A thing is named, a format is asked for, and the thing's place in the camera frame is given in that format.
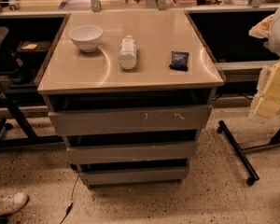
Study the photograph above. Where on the dark blue snack packet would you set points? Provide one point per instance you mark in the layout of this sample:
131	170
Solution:
179	61

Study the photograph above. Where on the black wheeled stand base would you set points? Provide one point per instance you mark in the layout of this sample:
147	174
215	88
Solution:
242	148

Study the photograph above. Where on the grey bottom drawer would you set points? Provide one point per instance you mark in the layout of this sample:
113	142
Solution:
133	176

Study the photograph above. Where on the grey drawer cabinet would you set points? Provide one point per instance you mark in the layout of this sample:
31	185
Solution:
129	92

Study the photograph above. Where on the white sneaker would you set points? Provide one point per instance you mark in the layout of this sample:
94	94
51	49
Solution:
12	204

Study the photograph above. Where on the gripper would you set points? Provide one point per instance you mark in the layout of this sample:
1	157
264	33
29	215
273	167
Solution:
267	100

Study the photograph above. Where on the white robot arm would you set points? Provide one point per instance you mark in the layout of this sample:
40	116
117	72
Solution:
269	28

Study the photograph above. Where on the grey drawer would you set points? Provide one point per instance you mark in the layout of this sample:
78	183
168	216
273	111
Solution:
132	152
130	120
133	176

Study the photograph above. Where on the white ceramic bowl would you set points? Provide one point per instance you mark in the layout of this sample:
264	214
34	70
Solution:
86	38

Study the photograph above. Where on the grey middle drawer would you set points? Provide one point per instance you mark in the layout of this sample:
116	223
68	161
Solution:
132	152

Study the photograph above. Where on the clear plastic water bottle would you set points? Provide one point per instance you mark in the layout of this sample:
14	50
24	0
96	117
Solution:
128	53

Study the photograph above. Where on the grey top drawer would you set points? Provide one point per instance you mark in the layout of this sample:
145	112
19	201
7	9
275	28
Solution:
130	120

